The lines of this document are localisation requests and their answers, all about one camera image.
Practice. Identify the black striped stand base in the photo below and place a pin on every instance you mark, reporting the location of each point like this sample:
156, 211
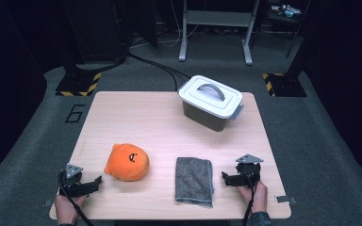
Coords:
284, 85
77, 84

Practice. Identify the grey towel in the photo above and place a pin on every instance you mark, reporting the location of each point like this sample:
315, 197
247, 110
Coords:
193, 182

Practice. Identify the grey metal stand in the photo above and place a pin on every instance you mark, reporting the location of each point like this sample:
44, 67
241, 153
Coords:
217, 18

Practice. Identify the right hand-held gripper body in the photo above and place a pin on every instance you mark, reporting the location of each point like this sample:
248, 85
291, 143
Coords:
250, 172

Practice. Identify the cluttered dark shelf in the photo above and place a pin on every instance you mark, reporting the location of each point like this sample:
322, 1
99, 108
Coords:
284, 11

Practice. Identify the person's left hand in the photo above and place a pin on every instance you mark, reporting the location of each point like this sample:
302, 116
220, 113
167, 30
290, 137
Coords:
66, 210

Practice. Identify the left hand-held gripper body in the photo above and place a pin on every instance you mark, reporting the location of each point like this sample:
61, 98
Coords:
72, 182

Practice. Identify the grey transparent storage box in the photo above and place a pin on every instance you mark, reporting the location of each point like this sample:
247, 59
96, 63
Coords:
201, 117

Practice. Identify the person's right hand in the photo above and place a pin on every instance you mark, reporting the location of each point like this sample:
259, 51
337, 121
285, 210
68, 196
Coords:
259, 199

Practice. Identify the orange plush toy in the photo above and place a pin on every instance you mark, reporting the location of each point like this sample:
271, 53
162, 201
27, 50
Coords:
124, 166

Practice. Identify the grey tape piece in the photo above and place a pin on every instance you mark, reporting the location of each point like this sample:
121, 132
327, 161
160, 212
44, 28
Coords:
48, 203
285, 199

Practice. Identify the dark cabinet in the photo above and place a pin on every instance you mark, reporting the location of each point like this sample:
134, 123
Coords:
94, 31

